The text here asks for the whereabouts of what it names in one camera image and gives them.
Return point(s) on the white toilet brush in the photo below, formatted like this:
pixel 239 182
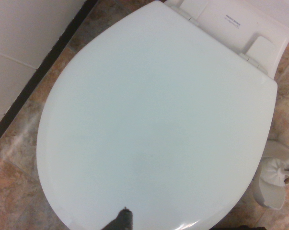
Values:
pixel 274 173

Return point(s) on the white toilet seat lid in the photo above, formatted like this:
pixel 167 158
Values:
pixel 156 115

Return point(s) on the white toilet brush holder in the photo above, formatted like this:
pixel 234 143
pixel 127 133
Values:
pixel 273 194

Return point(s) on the white ceramic toilet bowl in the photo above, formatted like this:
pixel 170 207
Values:
pixel 230 24

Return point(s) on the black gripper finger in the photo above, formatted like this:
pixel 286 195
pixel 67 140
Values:
pixel 120 220

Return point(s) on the black wall baseboard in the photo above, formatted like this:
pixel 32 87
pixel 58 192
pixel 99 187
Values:
pixel 38 72

